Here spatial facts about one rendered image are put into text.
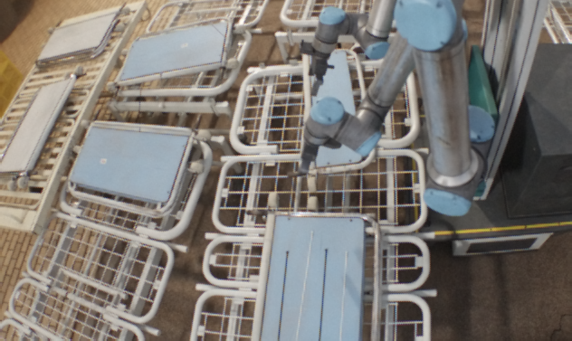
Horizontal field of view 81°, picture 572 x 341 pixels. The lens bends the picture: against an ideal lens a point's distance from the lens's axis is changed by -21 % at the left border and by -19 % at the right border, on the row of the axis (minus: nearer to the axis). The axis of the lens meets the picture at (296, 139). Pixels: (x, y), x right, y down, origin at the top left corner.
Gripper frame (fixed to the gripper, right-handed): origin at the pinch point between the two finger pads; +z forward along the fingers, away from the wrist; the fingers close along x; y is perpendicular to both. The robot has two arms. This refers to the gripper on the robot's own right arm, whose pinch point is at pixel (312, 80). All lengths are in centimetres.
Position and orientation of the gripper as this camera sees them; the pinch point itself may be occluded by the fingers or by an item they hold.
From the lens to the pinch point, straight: 170.9
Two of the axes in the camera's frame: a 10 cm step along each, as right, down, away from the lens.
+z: -2.0, 6.8, 7.0
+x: -0.4, -7.2, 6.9
